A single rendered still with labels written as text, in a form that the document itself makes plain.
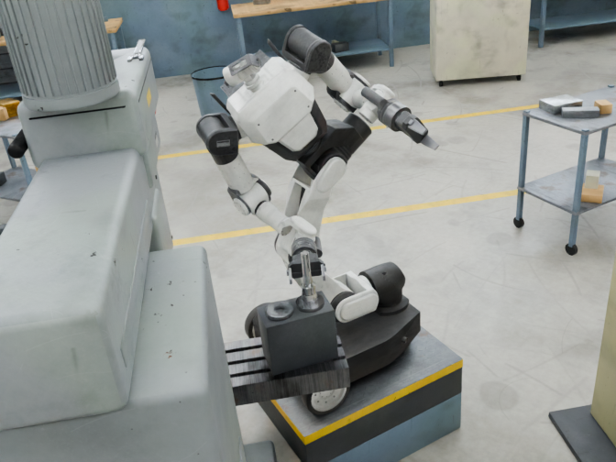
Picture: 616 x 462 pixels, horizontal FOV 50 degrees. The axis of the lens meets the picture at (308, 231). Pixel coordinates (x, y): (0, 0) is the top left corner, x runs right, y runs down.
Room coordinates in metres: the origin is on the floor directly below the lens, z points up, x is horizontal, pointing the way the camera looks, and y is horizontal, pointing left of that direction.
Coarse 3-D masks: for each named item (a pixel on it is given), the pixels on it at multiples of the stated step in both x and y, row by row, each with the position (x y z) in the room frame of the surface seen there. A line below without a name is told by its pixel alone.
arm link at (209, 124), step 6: (204, 120) 2.19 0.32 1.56; (210, 120) 2.17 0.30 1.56; (216, 120) 2.18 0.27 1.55; (198, 126) 2.19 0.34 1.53; (204, 126) 2.15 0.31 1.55; (210, 126) 2.13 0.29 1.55; (216, 126) 2.12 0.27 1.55; (222, 126) 2.13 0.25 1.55; (198, 132) 2.19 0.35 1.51; (204, 132) 2.13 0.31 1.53; (210, 132) 2.10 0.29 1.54; (204, 138) 2.11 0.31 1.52; (216, 156) 2.12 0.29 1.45; (222, 156) 2.11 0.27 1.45; (228, 156) 2.12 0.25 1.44; (234, 156) 2.13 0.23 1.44; (216, 162) 2.14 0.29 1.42; (222, 162) 2.12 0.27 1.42; (228, 162) 2.12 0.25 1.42
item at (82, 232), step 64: (64, 192) 1.20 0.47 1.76; (128, 192) 1.19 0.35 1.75; (0, 256) 0.96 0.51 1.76; (64, 256) 0.93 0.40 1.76; (128, 256) 1.04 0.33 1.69; (0, 320) 0.77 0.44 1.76; (64, 320) 0.77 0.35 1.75; (128, 320) 0.91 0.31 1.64; (0, 384) 0.75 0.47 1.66; (64, 384) 0.76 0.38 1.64; (128, 384) 0.81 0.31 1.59
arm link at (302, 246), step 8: (304, 240) 1.94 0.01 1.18; (296, 248) 1.91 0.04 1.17; (304, 248) 1.90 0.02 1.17; (312, 248) 1.90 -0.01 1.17; (296, 256) 1.88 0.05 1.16; (312, 256) 1.87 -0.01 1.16; (288, 264) 1.84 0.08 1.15; (296, 264) 1.82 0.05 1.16; (312, 264) 1.82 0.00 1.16; (320, 264) 1.82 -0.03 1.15; (296, 272) 1.83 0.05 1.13; (312, 272) 1.82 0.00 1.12; (320, 272) 1.82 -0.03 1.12
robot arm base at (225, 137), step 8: (200, 120) 2.20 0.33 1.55; (224, 120) 2.18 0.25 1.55; (224, 128) 2.10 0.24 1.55; (232, 128) 2.10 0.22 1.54; (208, 136) 2.08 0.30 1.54; (216, 136) 2.08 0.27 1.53; (224, 136) 2.09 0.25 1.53; (232, 136) 2.10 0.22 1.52; (208, 144) 2.08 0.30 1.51; (216, 144) 2.09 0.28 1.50; (224, 144) 2.09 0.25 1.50; (232, 144) 2.10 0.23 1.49; (216, 152) 2.09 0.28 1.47; (224, 152) 2.10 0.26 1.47; (232, 152) 2.11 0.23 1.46
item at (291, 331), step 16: (272, 304) 1.69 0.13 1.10; (288, 304) 1.68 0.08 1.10; (304, 304) 1.67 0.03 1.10; (320, 304) 1.67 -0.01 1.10; (272, 320) 1.63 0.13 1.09; (288, 320) 1.62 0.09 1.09; (304, 320) 1.62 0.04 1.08; (320, 320) 1.64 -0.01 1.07; (272, 336) 1.60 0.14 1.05; (288, 336) 1.61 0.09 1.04; (304, 336) 1.62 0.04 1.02; (320, 336) 1.64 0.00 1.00; (272, 352) 1.59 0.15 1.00; (288, 352) 1.61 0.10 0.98; (304, 352) 1.62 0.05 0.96; (320, 352) 1.63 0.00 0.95; (336, 352) 1.65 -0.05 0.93; (272, 368) 1.59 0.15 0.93; (288, 368) 1.61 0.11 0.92
